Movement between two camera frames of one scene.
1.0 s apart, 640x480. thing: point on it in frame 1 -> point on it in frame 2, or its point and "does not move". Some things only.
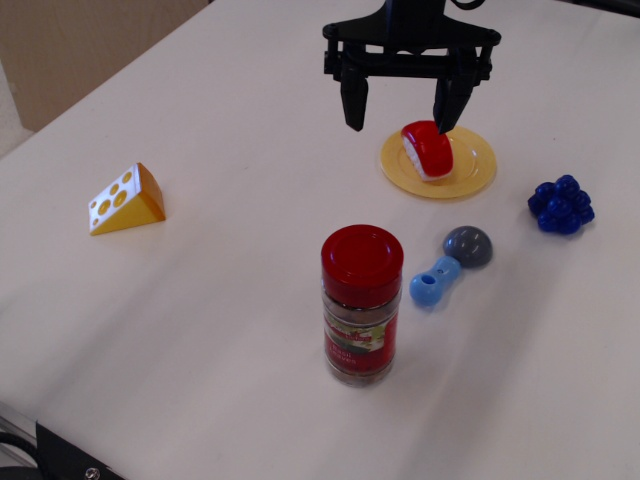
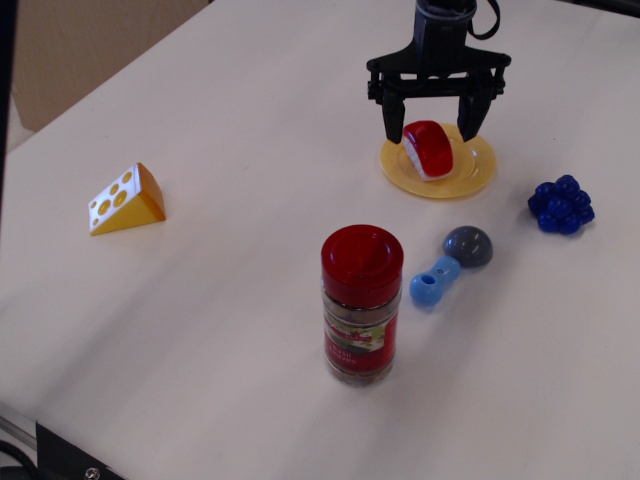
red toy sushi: [430, 150] does not move
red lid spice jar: [362, 271] does not move
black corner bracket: [58, 459] does not move
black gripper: [410, 26] -> [438, 65]
